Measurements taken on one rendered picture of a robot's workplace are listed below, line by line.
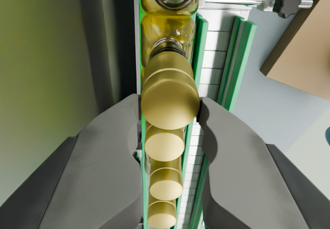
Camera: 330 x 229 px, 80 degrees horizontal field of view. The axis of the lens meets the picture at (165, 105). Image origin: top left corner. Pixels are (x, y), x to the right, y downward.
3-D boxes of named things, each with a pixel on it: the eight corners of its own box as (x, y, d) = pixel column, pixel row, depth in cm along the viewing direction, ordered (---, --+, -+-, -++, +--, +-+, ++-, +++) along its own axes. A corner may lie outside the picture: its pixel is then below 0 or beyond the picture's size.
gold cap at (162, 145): (146, 101, 19) (142, 131, 15) (183, 102, 19) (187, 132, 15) (147, 129, 21) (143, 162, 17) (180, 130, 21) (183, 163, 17)
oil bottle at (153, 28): (150, -2, 35) (137, 20, 17) (181, 0, 36) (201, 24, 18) (150, 31, 38) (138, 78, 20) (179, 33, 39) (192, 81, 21)
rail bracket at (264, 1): (192, -16, 34) (205, -13, 23) (288, -11, 34) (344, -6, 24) (190, 4, 35) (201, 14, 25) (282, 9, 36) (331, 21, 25)
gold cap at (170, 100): (144, 49, 14) (137, 76, 10) (195, 52, 14) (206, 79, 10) (144, 94, 16) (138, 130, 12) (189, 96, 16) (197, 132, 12)
